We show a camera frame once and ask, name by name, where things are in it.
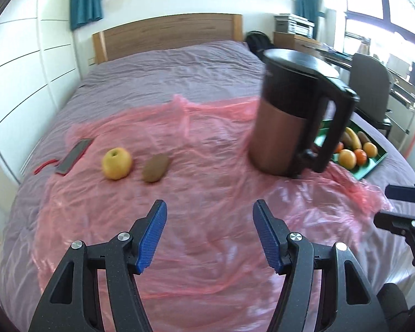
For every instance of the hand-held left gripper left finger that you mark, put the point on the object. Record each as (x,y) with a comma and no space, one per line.
(152,238)

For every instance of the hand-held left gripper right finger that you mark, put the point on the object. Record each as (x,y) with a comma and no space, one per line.
(266,238)

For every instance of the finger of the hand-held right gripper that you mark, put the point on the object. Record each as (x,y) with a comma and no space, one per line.
(401,192)
(394,223)

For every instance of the green metal tray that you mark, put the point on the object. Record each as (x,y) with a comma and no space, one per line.
(370,167)

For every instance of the orange mandarin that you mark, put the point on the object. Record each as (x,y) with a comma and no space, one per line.
(370,149)
(338,148)
(360,156)

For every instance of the brown kiwi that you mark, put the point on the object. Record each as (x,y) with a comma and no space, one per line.
(155,168)
(363,138)

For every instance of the large orange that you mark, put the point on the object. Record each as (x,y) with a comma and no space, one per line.
(347,159)

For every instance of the yellow banana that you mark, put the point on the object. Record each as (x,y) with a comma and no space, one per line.
(353,137)

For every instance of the yellow apple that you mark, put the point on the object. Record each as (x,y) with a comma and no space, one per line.
(117,164)

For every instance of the pink plastic bag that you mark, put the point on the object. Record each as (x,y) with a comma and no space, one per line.
(200,166)

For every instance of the grey desk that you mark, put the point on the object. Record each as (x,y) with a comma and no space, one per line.
(404,91)

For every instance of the copper black electric kettle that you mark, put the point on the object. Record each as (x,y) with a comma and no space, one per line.
(280,135)

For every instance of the grey flat case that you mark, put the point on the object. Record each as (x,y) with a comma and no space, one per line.
(74,155)

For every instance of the grey chair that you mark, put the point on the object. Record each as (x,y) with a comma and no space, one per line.
(366,76)

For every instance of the wooden dresser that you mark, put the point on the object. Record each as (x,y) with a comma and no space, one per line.
(304,41)

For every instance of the window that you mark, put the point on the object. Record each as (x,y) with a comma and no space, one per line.
(373,7)

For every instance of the black backpack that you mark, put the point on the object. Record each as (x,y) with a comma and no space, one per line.
(257,43)

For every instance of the white printer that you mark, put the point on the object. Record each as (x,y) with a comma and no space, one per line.
(290,24)

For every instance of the wooden bed headboard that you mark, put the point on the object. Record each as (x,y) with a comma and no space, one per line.
(166,31)

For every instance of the white wardrobe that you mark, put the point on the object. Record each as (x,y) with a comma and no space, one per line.
(20,76)

